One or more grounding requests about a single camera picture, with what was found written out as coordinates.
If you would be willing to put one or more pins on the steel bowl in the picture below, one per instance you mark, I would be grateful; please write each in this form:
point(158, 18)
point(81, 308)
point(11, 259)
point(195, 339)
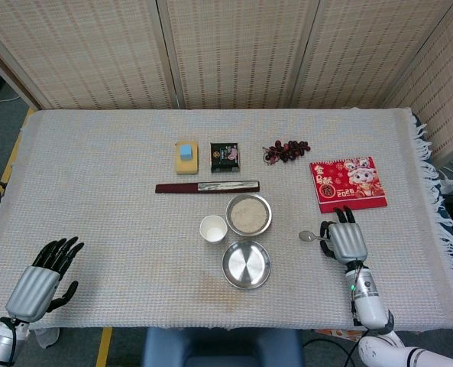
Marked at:
point(269, 214)

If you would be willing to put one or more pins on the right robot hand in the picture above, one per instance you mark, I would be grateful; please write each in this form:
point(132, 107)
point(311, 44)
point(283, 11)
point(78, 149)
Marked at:
point(348, 241)

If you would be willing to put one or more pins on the white waffle tablecloth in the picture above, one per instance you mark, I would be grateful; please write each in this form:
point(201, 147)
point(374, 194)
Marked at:
point(115, 210)

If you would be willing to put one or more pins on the light blue cube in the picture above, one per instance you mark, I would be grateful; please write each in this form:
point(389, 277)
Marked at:
point(186, 152)

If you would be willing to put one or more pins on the dark red grape bunch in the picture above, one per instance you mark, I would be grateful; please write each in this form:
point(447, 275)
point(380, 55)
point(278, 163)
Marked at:
point(287, 149)

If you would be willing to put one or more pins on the woven screen panel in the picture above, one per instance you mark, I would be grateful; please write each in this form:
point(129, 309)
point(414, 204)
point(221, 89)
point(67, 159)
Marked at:
point(241, 53)
point(77, 53)
point(440, 84)
point(371, 53)

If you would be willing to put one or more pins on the metal spoon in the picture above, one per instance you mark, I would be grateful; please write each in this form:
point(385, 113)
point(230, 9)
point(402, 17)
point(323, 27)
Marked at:
point(306, 236)

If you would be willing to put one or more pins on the dark green box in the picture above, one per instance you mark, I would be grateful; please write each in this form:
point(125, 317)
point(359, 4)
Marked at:
point(226, 156)

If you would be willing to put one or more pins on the red desk calendar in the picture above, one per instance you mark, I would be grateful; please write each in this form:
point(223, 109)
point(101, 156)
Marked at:
point(348, 183)

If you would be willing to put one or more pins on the yellow sponge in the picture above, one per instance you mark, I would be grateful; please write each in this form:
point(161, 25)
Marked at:
point(188, 167)

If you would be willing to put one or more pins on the white paper cup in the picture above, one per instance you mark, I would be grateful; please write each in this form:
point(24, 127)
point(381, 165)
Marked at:
point(213, 229)

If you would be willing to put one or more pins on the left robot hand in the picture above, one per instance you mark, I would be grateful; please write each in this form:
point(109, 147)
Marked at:
point(31, 292)

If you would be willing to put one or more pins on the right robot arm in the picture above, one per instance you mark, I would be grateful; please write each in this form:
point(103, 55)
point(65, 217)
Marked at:
point(369, 304)

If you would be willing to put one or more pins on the steel plate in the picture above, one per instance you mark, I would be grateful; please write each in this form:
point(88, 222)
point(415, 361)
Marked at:
point(246, 265)

